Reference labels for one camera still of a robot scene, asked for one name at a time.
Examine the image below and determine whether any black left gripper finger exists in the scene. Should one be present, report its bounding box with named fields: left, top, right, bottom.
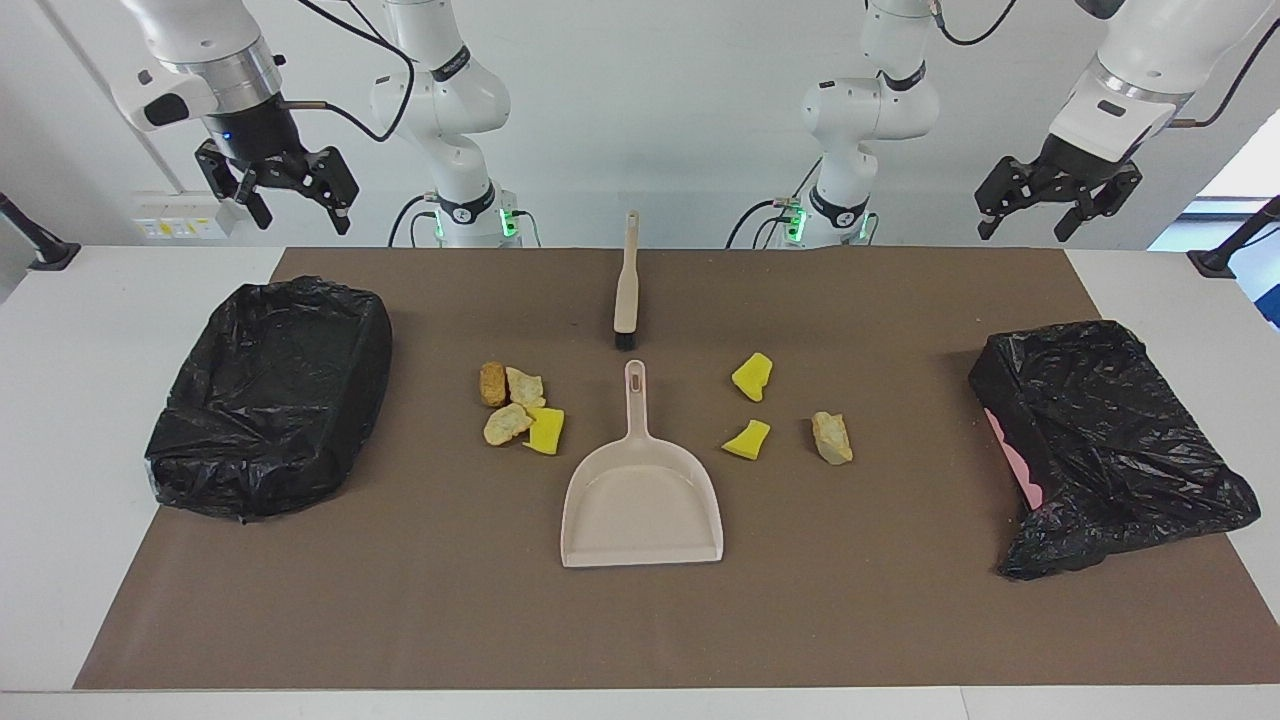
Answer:
left=1054, top=166, right=1144, bottom=244
left=975, top=155, right=1063, bottom=241

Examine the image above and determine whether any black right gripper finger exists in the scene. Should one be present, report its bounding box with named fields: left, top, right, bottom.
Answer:
left=194, top=140, right=273, bottom=231
left=262, top=148, right=360, bottom=237

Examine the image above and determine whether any beige hand brush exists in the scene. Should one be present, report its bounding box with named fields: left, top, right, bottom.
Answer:
left=613, top=210, right=642, bottom=351

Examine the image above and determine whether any yellow sponge piece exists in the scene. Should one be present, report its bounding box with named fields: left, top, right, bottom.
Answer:
left=522, top=406, right=566, bottom=457
left=721, top=419, right=772, bottom=462
left=731, top=352, right=774, bottom=403

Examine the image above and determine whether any beige plastic dustpan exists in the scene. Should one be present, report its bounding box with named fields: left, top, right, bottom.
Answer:
left=560, top=360, right=725, bottom=569

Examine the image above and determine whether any bin lined with black bag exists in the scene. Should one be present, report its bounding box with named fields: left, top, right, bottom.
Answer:
left=145, top=277, right=394, bottom=523

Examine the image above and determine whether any pink bin with black bag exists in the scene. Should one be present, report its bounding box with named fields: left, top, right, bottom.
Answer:
left=968, top=320, right=1261, bottom=581

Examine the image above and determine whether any brown table mat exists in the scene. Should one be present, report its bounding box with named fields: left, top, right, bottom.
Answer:
left=73, top=247, right=1280, bottom=691

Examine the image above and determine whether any white wall socket box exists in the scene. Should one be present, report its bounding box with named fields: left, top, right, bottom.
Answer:
left=133, top=192, right=241, bottom=241

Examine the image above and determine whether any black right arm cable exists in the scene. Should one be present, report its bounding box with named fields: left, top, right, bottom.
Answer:
left=278, top=0, right=416, bottom=143

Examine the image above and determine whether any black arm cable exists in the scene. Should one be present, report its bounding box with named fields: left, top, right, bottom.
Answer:
left=930, top=0, right=1280, bottom=129
left=278, top=0, right=416, bottom=143

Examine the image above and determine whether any black base power cable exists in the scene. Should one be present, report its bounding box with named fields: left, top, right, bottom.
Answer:
left=387, top=195, right=433, bottom=248
left=725, top=158, right=823, bottom=249

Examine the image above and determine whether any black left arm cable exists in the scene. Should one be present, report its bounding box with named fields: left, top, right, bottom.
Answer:
left=930, top=0, right=1280, bottom=129

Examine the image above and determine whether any white wall conduit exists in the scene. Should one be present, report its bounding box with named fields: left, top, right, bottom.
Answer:
left=36, top=0, right=187, bottom=196

